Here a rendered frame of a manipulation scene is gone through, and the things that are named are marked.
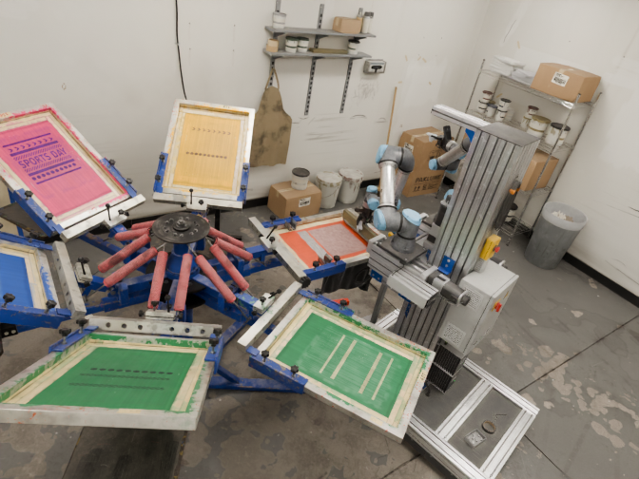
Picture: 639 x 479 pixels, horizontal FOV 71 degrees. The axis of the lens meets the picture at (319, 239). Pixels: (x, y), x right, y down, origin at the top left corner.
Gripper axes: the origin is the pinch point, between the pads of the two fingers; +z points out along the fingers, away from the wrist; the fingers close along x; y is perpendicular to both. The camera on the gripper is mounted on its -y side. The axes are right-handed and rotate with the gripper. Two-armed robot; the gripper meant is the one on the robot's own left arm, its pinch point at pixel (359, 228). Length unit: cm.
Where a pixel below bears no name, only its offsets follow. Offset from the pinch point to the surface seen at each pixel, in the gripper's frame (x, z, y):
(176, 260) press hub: -136, -12, 4
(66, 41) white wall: -148, -74, -200
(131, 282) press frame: -159, -2, 2
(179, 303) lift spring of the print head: -145, -13, 38
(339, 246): -22.8, 4.8, 8.0
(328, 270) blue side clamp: -49, 1, 31
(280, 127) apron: 43, 5, -195
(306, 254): -50, 5, 7
